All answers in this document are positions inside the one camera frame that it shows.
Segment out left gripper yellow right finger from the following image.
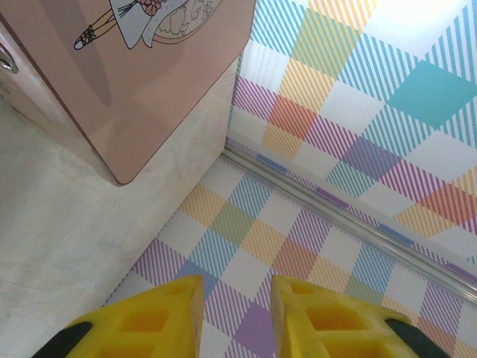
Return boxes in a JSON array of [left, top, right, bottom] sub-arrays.
[[270, 275, 452, 358]]

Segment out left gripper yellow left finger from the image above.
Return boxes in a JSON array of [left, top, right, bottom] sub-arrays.
[[36, 274, 205, 358]]

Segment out pink wedding cartoon box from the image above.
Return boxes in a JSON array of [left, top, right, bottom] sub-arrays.
[[0, 0, 256, 186]]

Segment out metal latch ring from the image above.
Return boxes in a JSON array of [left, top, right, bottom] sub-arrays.
[[0, 40, 19, 74]]

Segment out pastel plaid striped cloth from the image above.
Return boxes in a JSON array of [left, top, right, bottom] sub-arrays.
[[104, 0, 477, 358]]

